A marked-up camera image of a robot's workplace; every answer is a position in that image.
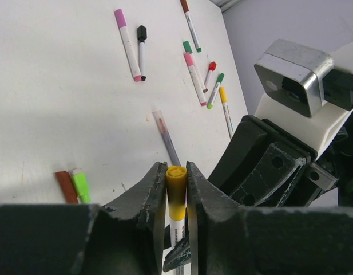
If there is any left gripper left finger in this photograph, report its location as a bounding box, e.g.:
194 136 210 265
0 162 168 274

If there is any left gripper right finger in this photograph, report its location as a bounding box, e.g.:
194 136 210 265
186 162 353 274

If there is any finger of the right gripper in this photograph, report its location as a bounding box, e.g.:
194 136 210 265
162 225 191 272

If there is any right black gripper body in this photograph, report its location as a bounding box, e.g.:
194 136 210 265
208 114 353 207

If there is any brown cap marker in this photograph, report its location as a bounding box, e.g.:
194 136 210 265
54 171 78 204

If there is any yellow marker pen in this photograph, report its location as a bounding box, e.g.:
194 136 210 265
166 166 187 248

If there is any grey pen on table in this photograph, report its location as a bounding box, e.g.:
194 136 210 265
152 110 181 166

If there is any light green cap marker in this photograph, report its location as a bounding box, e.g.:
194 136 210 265
70 168 91 203

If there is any pink cap marker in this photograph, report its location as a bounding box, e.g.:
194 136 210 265
184 53 207 106

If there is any dark green cap marker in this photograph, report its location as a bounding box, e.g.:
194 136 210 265
183 41 193 54

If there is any dark red cap marker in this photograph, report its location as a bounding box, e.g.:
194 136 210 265
180 0 202 53

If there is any small black cap marker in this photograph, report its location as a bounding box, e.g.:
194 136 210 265
137 25 148 81

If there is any purple cap marker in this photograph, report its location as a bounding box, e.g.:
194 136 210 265
114 9 141 82

